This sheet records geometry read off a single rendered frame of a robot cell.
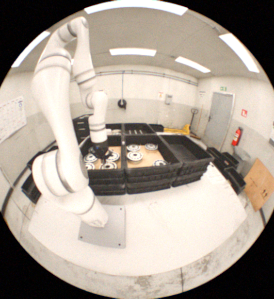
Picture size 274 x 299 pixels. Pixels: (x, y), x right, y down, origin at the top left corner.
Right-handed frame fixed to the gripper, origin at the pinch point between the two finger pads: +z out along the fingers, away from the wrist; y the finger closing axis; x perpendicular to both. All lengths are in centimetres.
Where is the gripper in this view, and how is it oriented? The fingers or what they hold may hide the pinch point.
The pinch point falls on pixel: (103, 161)
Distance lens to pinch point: 49.9
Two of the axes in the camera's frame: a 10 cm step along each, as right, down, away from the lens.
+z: -0.7, 8.3, 5.6
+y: 10.0, 0.4, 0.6
